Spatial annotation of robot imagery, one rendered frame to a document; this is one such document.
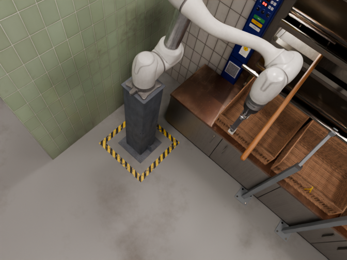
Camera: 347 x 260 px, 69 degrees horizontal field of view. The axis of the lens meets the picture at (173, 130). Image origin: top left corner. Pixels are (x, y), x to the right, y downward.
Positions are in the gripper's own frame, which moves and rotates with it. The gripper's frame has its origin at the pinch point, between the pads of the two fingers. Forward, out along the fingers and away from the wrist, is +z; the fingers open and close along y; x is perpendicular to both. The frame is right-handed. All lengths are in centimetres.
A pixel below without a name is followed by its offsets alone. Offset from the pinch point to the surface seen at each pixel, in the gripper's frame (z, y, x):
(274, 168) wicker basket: 71, -38, 40
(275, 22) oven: 4, -87, -30
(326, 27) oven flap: -13, -86, -1
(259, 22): 8, -84, -39
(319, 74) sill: 18, -88, 16
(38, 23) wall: -9, 38, -112
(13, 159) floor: 128, 104, -137
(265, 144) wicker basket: 75, -52, 24
